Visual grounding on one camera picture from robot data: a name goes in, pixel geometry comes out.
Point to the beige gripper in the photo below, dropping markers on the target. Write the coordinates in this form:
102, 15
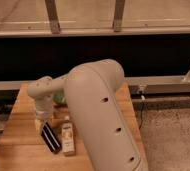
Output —
43, 111

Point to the black striped eraser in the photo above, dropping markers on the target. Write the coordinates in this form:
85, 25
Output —
50, 139

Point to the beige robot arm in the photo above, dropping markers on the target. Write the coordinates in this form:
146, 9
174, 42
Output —
89, 90

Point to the small white bottle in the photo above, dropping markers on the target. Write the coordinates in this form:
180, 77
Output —
68, 144

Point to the green bowl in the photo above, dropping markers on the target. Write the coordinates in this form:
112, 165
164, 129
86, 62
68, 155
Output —
59, 98

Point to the left metal window post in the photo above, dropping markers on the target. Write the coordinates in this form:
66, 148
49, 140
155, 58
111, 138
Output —
52, 16

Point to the metal window post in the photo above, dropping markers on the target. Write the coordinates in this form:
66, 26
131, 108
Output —
52, 16
118, 15

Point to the right metal window post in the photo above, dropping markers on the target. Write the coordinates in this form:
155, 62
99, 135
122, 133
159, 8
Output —
118, 15

